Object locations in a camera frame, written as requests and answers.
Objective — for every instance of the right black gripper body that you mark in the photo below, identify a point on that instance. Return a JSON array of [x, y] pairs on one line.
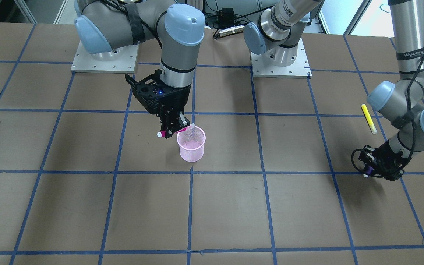
[[177, 98]]

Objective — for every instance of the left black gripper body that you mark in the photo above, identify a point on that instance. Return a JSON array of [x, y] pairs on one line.
[[383, 153]]

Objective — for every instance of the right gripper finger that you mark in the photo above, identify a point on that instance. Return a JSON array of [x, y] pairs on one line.
[[169, 120], [184, 123]]

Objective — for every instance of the pink pen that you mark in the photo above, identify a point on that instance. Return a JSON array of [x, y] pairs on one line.
[[169, 133]]

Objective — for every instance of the purple pen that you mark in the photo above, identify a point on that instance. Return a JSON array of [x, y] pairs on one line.
[[367, 171]]

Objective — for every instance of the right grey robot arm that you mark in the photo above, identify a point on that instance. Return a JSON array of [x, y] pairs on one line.
[[105, 25]]

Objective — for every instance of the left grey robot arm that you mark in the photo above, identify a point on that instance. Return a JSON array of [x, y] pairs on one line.
[[398, 102]]

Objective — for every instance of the pink mesh cup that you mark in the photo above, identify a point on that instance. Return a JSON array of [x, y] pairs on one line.
[[191, 143]]

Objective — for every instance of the yellow pen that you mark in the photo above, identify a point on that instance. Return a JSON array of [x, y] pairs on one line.
[[368, 118]]

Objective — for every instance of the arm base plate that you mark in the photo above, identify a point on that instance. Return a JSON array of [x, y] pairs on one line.
[[121, 60], [282, 63]]

